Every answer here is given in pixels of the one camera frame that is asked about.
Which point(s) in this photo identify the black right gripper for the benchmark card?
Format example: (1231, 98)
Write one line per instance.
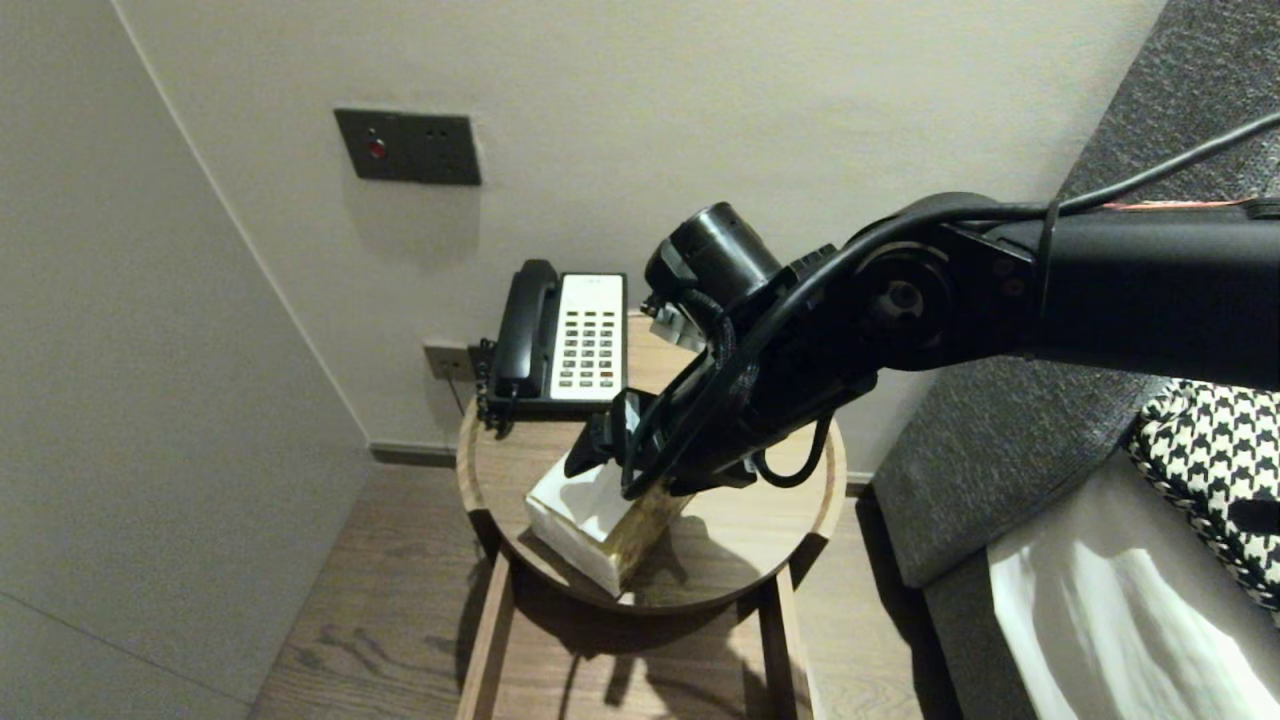
(770, 380)

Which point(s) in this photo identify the white gold tissue pack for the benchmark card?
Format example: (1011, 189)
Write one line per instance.
(580, 525)

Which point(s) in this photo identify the curved wooden nightstand drawer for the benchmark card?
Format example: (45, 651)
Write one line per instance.
(540, 690)

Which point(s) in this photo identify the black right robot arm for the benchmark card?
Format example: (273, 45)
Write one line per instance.
(1150, 300)

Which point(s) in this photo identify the round wooden nightstand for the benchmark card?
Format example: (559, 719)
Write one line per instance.
(520, 470)

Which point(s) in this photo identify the white black telephone base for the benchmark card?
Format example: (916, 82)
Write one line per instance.
(590, 340)

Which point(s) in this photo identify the black telephone handset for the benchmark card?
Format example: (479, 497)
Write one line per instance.
(525, 320)

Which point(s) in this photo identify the grey fabric headboard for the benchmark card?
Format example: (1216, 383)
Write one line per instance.
(1000, 470)

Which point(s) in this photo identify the grey fabric bed base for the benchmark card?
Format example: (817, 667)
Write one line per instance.
(965, 650)

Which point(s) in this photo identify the white bed sheet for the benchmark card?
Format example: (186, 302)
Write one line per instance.
(1100, 620)

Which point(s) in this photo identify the black white houndstooth pillow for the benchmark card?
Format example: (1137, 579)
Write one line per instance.
(1210, 450)

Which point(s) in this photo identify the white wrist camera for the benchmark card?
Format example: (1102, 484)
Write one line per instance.
(672, 325)

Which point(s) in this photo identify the grey wall socket plate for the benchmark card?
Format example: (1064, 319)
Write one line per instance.
(440, 362)

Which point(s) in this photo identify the dark wall switch panel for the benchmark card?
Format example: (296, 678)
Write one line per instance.
(410, 148)

